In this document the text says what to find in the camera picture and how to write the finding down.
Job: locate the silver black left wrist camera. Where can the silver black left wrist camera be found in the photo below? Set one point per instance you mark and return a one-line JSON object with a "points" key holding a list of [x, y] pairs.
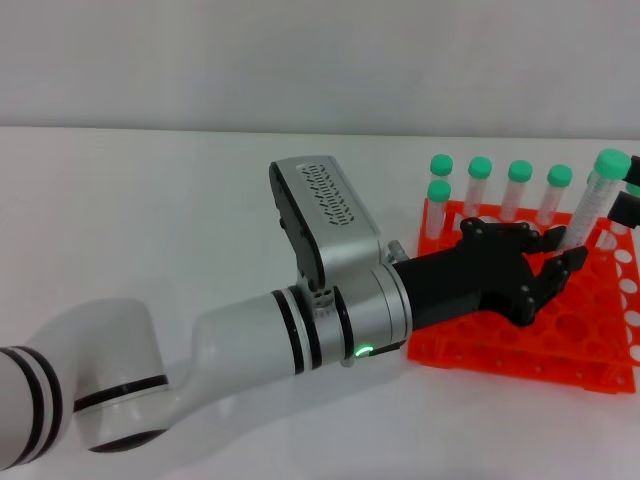
{"points": [[330, 210]]}

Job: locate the orange test tube rack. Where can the orange test tube rack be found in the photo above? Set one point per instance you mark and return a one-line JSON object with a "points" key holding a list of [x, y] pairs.
{"points": [[575, 345]]}

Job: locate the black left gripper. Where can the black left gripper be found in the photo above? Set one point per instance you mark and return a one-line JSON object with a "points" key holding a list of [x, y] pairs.
{"points": [[465, 280]]}

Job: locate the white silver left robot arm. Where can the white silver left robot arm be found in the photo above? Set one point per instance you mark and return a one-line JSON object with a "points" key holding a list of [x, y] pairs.
{"points": [[240, 340]]}

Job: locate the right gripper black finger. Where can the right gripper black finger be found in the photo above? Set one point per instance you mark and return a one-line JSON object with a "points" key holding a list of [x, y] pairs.
{"points": [[632, 170], [625, 207]]}

